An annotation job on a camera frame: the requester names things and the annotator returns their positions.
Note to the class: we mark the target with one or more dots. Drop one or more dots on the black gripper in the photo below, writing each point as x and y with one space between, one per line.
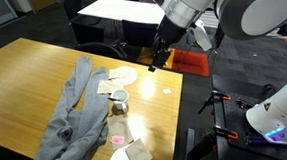
169 33

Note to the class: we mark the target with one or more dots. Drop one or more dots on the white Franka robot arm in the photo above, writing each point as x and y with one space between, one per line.
271 14

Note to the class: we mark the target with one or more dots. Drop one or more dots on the white paper plate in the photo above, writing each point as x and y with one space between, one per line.
129 75

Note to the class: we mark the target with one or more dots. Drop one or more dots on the brown paper napkin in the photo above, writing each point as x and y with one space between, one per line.
106 86
139 155
117 74
119 126

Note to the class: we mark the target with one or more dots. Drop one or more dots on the white mug with logo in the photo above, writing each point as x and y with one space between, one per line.
120 101

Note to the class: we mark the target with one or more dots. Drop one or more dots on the white table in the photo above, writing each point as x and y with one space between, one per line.
121 10

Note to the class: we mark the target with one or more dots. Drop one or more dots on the black clamp with orange tip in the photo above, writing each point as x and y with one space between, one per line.
221 95
224 131

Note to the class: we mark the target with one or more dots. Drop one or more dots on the gray cloth pants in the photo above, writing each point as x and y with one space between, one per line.
91 113

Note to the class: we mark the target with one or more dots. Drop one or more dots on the black robot mounting stand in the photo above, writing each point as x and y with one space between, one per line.
239 156

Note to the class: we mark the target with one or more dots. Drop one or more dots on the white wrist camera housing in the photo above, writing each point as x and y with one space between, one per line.
203 37

